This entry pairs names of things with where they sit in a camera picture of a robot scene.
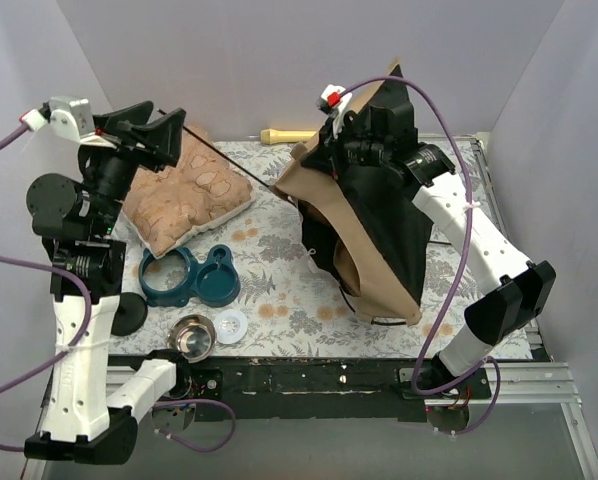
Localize black microphone stand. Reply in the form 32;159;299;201
111;292;148;337

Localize stainless steel bowl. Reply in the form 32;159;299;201
166;314;216;363

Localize clear plastic lid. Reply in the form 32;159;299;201
213;309;248;345

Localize aluminium frame rail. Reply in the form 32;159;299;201
22;358;598;479

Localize peach patterned pillow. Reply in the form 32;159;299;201
123;125;255;258

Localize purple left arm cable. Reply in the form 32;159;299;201
0;122;238;454

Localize teal double pet feeder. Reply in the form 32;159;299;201
138;244;241;308

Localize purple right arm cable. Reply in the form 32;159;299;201
341;75;503;436

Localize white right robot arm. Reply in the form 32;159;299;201
302;93;556;398

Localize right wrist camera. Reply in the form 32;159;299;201
317;84;353;138

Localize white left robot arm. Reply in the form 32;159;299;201
22;96;192;465

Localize floral table mat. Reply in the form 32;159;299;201
110;141;483;358

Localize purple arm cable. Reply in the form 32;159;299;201
341;75;503;436
0;122;238;454

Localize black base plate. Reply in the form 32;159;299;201
133;344;550;424

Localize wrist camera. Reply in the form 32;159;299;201
19;95;115;148
317;84;353;138

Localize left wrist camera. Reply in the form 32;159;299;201
19;95;115;148

